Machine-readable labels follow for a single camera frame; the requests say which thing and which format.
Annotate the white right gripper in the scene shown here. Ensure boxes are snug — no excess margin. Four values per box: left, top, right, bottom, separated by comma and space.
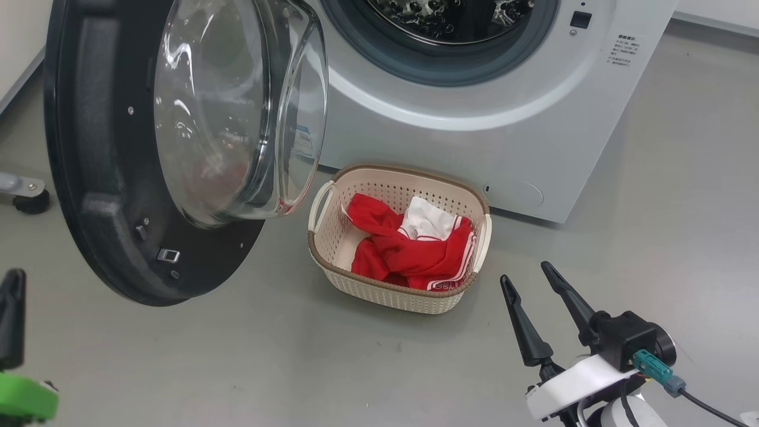
500, 261, 644, 425

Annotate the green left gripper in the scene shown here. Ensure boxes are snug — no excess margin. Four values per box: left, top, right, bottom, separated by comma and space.
0, 269, 60, 425

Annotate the red and white garment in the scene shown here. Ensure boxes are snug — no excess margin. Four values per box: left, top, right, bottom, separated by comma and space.
341, 193, 477, 291

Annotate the black glass washing machine door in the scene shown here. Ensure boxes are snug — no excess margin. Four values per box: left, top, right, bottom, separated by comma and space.
44, 0, 329, 307

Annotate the white front-load washing machine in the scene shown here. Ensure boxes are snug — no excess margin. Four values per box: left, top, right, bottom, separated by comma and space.
279, 0, 680, 224

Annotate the cream perforated laundry basket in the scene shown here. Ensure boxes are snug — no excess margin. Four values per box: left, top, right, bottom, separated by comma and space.
307, 164, 493, 315

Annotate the grey rubber door gasket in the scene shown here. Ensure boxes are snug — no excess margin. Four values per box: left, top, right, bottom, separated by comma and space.
320, 0, 561, 88

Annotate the round filter cover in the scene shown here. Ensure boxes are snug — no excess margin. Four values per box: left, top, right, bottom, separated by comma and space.
481, 178, 544, 209

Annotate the blue energy label sticker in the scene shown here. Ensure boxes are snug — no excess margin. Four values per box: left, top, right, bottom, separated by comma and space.
294, 125, 315, 158

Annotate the white partition board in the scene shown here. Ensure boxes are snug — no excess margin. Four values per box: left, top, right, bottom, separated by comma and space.
673, 0, 759, 37

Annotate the teal right camera connector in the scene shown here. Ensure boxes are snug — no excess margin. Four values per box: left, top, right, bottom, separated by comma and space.
632, 349, 687, 398

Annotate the metal frame with caster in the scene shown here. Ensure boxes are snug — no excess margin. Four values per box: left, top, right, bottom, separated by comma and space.
0, 172, 51, 215

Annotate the black right camera cable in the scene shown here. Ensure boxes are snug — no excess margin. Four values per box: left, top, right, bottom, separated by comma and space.
676, 388, 754, 427

